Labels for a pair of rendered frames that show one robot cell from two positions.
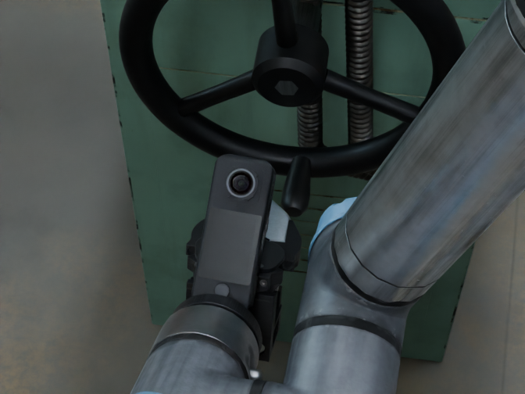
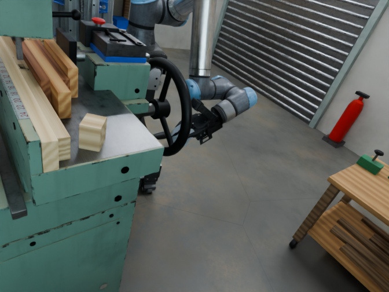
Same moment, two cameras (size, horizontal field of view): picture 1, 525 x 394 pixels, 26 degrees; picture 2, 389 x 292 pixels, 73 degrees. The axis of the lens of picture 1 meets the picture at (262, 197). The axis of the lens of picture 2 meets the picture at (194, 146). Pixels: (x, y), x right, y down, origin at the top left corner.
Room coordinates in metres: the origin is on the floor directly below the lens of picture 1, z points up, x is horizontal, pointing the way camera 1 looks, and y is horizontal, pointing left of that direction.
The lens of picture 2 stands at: (1.15, 0.48, 1.17)
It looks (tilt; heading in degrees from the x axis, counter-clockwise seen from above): 32 degrees down; 214
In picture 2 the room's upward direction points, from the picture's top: 17 degrees clockwise
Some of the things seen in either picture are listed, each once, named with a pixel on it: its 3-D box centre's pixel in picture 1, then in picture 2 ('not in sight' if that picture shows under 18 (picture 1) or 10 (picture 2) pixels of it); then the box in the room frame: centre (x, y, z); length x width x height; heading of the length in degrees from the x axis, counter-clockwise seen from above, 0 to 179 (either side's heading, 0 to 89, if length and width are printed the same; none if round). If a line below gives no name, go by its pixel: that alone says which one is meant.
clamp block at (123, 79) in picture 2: not in sight; (110, 70); (0.78, -0.07, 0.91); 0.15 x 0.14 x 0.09; 82
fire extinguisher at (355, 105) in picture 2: not in sight; (347, 119); (-1.98, 0.16, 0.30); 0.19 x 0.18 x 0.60; 169
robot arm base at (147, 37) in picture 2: not in sight; (140, 33); (0.33, -0.55, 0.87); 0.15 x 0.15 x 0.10
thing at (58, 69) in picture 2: not in sight; (49, 68); (0.92, -0.09, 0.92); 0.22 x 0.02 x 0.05; 82
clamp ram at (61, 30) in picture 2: not in sight; (80, 55); (0.85, -0.08, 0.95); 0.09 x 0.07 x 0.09; 82
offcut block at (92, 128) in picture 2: not in sight; (92, 132); (0.96, 0.16, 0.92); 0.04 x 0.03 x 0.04; 45
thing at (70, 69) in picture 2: not in sight; (60, 66); (0.90, -0.07, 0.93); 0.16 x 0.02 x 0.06; 82
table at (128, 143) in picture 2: not in sight; (74, 89); (0.86, -0.08, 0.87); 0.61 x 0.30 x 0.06; 82
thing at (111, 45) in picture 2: not in sight; (113, 40); (0.78, -0.08, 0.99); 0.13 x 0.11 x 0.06; 82
